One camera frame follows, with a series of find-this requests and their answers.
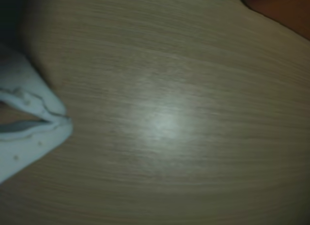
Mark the orange plastic box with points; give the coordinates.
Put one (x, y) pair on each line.
(285, 7)

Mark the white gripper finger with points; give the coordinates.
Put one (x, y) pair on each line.
(29, 152)
(21, 79)

